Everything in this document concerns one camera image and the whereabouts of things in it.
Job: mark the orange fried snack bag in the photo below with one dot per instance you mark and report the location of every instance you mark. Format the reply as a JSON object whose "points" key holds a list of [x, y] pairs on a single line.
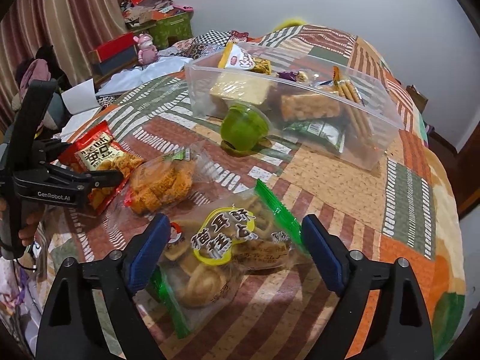
{"points": [[169, 183]]}

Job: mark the yellow white snack bag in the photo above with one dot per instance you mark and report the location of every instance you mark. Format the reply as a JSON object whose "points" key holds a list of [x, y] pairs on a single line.
{"points": [[236, 57]]}

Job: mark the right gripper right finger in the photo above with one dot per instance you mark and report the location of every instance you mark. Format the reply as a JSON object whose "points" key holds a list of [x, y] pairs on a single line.
{"points": [[400, 328]]}

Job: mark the person left hand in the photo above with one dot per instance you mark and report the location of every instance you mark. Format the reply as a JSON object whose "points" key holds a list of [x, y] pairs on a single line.
{"points": [[27, 233]]}

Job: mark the pink toy figure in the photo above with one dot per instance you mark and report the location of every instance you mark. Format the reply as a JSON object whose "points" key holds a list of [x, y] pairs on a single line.
{"points": [[147, 52]]}

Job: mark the patchwork striped bed quilt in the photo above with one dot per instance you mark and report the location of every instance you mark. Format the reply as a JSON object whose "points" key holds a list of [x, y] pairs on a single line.
{"points": [[403, 208]]}

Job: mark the cardboard box on floor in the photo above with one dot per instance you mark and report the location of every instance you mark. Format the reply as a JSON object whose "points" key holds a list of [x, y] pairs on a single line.
{"points": [[418, 98]]}

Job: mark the golden puffed rice bar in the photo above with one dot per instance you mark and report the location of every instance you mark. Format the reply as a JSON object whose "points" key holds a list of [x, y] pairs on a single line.
{"points": [[300, 107]]}

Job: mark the pale wrapped cake block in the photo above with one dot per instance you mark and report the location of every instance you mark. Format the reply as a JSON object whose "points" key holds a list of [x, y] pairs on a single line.
{"points": [[240, 87]]}

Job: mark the green snack packet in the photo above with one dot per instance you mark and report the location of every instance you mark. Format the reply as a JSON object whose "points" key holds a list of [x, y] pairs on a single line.
{"points": [[317, 133]]}

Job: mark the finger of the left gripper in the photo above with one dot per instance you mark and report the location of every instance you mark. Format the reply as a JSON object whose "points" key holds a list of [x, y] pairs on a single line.
{"points": [[54, 185]]}

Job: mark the striped pink curtain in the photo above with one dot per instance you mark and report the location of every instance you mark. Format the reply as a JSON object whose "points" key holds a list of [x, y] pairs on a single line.
{"points": [[73, 28]]}

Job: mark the green patterned box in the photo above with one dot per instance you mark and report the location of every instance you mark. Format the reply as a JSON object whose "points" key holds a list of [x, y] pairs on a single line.
{"points": [[166, 32]]}

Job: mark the cat ear crisps bag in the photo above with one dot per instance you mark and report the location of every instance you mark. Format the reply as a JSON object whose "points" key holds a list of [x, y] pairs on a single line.
{"points": [[212, 248]]}

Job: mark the green jelly cup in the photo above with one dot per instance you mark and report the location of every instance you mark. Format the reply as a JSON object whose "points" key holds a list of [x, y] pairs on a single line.
{"points": [[243, 127]]}

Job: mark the red flat box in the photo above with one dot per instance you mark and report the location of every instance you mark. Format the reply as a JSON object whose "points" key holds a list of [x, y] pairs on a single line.
{"points": [[111, 48]]}

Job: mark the clear plastic storage bin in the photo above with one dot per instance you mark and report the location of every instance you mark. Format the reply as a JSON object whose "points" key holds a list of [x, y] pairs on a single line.
{"points": [[293, 72]]}

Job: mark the yellow curved headboard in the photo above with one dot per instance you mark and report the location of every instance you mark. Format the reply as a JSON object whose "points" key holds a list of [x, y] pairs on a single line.
{"points": [[292, 22]]}

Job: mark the checkered patchwork blanket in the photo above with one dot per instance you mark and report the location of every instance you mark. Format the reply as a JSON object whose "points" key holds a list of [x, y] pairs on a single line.
{"points": [[203, 45]]}

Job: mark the cracker stack pack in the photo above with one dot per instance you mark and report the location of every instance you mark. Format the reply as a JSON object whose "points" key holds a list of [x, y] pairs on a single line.
{"points": [[348, 91]]}

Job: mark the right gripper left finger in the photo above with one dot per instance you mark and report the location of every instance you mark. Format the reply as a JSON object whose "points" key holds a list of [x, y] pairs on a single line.
{"points": [[70, 326]]}

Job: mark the red spicy snack bag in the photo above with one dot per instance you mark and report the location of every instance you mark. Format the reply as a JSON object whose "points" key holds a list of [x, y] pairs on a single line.
{"points": [[97, 150]]}

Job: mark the white plastic bag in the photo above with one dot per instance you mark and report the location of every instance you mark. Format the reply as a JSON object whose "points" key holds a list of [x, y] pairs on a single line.
{"points": [[129, 79]]}

